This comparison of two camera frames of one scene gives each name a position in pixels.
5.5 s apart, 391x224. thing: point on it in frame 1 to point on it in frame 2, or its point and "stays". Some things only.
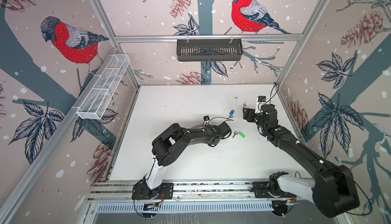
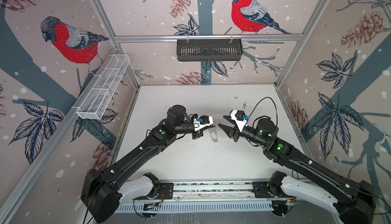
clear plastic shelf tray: (103, 86) stays
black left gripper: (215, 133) to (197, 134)
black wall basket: (210, 50) stays
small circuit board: (151, 207) stays
